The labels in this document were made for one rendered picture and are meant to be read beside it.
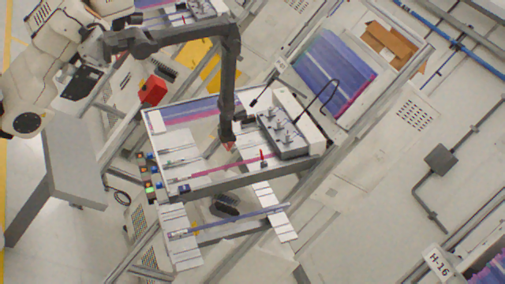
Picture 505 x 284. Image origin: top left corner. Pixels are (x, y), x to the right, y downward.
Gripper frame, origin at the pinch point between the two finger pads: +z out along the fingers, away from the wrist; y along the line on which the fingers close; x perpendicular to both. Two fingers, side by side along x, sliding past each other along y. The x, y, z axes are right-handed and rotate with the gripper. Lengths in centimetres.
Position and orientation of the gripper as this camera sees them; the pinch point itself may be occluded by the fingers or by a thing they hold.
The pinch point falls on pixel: (228, 148)
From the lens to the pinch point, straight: 250.8
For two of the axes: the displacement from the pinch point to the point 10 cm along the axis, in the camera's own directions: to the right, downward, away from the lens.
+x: -9.5, 2.3, -2.2
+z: 0.4, 7.8, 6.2
